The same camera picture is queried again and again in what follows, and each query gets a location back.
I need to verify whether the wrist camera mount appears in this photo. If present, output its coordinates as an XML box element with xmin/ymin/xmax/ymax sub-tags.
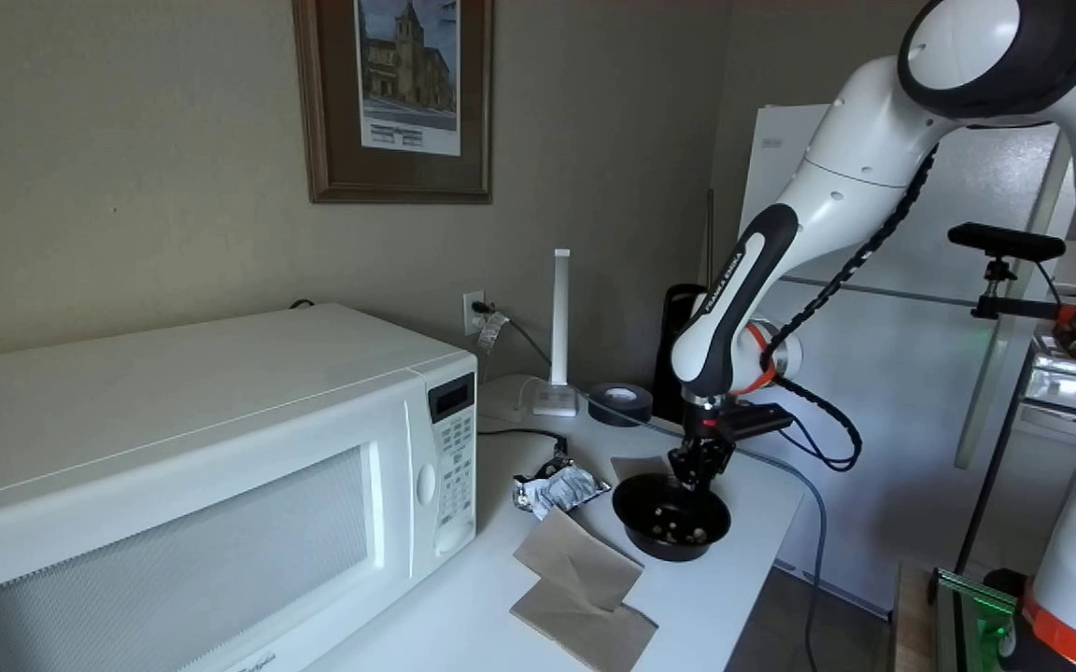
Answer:
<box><xmin>721</xmin><ymin>404</ymin><xmax>790</xmax><ymax>439</ymax></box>

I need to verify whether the silver foil snack wrapper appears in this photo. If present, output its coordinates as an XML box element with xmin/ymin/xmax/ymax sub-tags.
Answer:
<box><xmin>510</xmin><ymin>464</ymin><xmax>607</xmax><ymax>520</ymax></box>

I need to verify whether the wall outlet with plug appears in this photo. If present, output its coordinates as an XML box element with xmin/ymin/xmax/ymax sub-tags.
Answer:
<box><xmin>459</xmin><ymin>291</ymin><xmax>509</xmax><ymax>349</ymax></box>

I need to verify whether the white refrigerator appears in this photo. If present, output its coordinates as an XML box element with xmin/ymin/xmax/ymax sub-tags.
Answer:
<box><xmin>757</xmin><ymin>128</ymin><xmax>1076</xmax><ymax>611</ymax></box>

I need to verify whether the blue cable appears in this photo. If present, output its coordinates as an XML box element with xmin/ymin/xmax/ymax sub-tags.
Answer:
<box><xmin>772</xmin><ymin>459</ymin><xmax>838</xmax><ymax>672</ymax></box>

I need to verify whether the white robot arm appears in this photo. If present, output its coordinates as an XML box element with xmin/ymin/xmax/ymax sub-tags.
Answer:
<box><xmin>672</xmin><ymin>0</ymin><xmax>1076</xmax><ymax>663</ymax></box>

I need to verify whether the brown paper under bowl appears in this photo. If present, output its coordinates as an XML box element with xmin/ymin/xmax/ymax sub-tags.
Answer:
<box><xmin>611</xmin><ymin>455</ymin><xmax>672</xmax><ymax>485</ymax></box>

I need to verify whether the black bowl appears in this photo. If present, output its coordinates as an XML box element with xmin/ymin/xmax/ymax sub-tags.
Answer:
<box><xmin>611</xmin><ymin>474</ymin><xmax>733</xmax><ymax>560</ymax></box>

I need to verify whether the camera on tripod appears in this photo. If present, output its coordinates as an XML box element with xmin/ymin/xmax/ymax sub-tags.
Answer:
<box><xmin>943</xmin><ymin>221</ymin><xmax>1076</xmax><ymax>573</ymax></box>

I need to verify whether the black speaker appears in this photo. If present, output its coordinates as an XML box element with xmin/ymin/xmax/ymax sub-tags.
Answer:
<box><xmin>652</xmin><ymin>282</ymin><xmax>704</xmax><ymax>422</ymax></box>

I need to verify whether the framed picture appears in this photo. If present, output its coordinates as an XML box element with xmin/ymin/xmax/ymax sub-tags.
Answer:
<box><xmin>292</xmin><ymin>0</ymin><xmax>491</xmax><ymax>205</ymax></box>

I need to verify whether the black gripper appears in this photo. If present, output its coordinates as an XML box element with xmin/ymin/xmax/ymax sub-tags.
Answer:
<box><xmin>668</xmin><ymin>419</ymin><xmax>733</xmax><ymax>489</ymax></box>

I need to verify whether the white microwave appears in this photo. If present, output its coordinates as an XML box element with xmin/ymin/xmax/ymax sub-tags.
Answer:
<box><xmin>0</xmin><ymin>305</ymin><xmax>478</xmax><ymax>672</ymax></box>

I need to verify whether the brown paper napkin middle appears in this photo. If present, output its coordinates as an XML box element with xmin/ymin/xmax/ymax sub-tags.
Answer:
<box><xmin>516</xmin><ymin>511</ymin><xmax>642</xmax><ymax>610</ymax></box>

